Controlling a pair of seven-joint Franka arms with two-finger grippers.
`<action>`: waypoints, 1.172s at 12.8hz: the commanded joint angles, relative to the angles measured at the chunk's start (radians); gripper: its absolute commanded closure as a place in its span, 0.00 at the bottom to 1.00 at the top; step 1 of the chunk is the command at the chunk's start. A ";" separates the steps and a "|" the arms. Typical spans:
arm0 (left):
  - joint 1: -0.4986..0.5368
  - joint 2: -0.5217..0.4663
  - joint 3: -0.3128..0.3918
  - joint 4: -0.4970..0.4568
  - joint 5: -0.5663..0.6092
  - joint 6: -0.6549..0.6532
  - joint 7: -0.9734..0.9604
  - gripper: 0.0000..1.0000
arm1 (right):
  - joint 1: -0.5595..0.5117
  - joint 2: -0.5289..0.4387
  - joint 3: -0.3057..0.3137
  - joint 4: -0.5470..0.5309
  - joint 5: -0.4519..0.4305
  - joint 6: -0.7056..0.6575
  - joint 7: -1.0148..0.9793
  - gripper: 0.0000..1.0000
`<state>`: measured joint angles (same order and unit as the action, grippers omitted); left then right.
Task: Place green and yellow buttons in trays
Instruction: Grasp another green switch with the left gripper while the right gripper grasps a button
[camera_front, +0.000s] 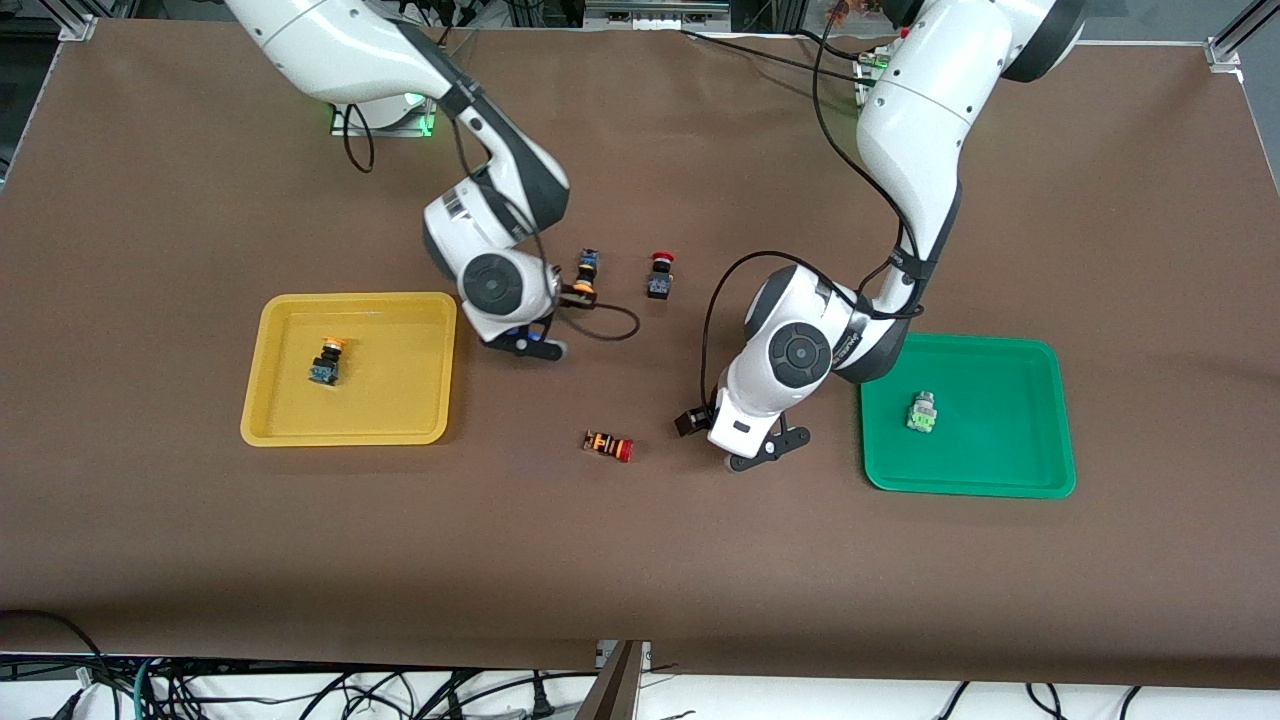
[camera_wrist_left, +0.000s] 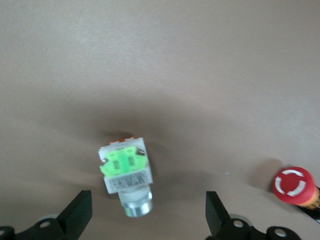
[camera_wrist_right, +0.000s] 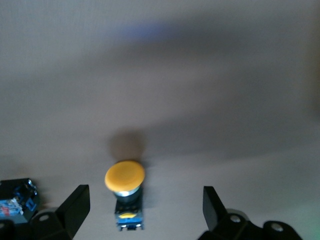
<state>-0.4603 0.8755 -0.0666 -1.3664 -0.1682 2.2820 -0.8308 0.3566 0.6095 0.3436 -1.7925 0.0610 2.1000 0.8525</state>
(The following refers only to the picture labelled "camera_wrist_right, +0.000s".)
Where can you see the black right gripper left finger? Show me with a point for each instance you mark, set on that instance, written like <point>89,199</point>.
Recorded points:
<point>72,212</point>

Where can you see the yellow mushroom push button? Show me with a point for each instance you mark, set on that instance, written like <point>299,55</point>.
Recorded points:
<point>124,176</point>

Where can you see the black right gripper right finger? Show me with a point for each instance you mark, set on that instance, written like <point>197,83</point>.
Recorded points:
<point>217,212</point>

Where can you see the red button black body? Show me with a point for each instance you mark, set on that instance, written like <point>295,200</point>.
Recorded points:
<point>17,200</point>

